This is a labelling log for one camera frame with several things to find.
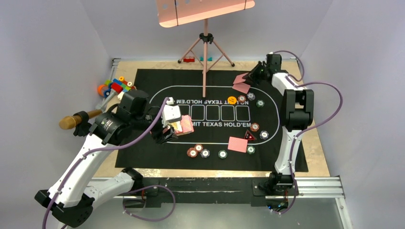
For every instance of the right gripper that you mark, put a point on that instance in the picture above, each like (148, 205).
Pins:
(253, 74)

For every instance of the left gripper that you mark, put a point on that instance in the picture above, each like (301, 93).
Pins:
(161, 137)

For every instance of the playing card deck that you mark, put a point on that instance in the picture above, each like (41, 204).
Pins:
(184, 126)

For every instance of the playing card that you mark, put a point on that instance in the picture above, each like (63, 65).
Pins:
(241, 87)
(237, 144)
(240, 78)

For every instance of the yellow big blind button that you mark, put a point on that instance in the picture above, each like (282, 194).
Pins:
(232, 100)

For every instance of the red poker chip stack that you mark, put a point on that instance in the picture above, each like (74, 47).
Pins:
(192, 152)

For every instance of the blue poker chip stack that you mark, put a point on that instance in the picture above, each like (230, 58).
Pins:
(205, 153)

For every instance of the black red all-in triangle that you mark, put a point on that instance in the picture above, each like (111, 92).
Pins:
(249, 136)

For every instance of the green poker chip stack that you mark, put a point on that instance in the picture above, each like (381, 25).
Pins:
(222, 154)

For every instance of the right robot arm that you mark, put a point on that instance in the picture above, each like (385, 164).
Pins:
(295, 116)

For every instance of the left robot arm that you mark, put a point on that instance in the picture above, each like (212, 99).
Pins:
(71, 200)

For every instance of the red toy block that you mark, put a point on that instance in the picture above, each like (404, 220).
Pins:
(189, 59)

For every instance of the colourful toy block stack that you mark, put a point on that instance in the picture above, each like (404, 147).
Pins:
(120, 86)

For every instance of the black poker table mat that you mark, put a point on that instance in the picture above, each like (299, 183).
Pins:
(214, 121)

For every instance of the orange tape roll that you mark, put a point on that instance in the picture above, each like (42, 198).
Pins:
(103, 90)

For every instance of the pink music stand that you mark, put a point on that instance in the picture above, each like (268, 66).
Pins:
(173, 13)

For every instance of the gold microphone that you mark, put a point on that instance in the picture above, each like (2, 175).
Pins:
(72, 121)

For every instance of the aluminium rail frame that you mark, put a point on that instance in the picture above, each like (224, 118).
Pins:
(212, 190)

